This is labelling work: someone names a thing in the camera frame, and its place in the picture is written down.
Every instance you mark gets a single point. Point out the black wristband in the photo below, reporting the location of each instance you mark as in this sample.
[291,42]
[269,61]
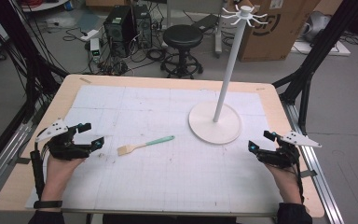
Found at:
[48,204]

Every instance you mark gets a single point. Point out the aluminium rail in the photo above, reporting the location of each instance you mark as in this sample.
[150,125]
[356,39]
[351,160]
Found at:
[317,174]
[3,161]

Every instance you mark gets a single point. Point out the grey bag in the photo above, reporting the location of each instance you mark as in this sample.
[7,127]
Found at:
[317,25]

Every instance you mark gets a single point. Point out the cardboard box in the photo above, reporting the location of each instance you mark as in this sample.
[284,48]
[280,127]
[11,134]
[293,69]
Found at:
[276,34]

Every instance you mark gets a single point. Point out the white power strip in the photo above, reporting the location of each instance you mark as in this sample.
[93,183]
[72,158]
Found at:
[89,35]

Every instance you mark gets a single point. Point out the tan tape strip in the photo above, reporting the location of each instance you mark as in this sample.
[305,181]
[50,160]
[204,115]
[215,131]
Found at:
[85,80]

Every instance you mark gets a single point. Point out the person's right hand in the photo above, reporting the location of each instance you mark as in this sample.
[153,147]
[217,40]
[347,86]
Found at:
[287,185]

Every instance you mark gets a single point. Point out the white grid mat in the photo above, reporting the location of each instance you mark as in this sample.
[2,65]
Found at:
[167,174]

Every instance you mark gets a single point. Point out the white flat board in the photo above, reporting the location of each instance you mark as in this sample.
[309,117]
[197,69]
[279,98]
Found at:
[310,49]

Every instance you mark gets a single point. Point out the black round stool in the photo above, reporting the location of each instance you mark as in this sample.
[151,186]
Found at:
[182,37]

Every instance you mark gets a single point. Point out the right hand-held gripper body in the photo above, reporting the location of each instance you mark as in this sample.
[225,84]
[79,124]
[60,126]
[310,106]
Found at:
[281,157]

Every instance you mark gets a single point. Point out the large black computer tower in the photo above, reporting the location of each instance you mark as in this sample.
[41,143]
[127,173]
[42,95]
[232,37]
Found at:
[118,28]

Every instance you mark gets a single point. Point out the black flat device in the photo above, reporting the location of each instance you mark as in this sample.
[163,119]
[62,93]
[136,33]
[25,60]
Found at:
[205,22]

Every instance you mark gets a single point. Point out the white round table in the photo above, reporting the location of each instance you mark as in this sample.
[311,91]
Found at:
[43,5]

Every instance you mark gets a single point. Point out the slim black computer tower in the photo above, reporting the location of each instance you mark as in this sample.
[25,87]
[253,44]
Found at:
[143,25]

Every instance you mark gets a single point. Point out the white hook stand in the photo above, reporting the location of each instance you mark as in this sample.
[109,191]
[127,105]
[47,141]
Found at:
[215,124]

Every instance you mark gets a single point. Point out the black tape strip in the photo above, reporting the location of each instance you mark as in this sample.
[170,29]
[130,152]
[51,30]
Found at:
[308,173]

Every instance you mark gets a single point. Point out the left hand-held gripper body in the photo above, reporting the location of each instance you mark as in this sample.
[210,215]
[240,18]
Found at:
[62,148]

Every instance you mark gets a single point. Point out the white rolling stand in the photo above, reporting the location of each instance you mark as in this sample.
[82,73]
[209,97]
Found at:
[218,37]

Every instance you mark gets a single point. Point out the black metal frame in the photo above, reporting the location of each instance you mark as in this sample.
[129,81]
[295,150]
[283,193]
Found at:
[21,49]
[320,53]

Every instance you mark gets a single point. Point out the small white power supply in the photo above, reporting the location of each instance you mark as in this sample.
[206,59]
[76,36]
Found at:
[95,49]

